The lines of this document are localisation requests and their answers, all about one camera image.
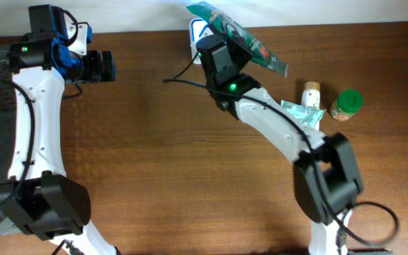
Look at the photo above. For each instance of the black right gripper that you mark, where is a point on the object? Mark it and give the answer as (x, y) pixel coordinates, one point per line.
(243, 52)

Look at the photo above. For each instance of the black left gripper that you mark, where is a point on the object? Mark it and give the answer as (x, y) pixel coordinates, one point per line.
(107, 66)

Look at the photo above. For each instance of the green 3M package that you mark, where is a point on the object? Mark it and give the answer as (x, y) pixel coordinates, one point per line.
(220, 23)

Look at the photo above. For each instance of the white cream tube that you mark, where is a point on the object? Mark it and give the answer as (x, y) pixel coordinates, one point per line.
(311, 99)

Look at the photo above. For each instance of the light green sachet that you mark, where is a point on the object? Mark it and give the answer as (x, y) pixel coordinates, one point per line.
(307, 115)

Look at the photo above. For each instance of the green lid jar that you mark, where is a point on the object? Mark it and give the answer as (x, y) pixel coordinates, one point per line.
(346, 105)

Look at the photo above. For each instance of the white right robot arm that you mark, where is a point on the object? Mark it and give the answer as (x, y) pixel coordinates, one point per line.
(326, 178)

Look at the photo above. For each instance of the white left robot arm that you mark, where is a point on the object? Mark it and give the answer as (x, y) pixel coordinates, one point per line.
(38, 198)

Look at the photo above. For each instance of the white barcode scanner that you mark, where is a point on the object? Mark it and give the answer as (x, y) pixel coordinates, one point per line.
(198, 29)

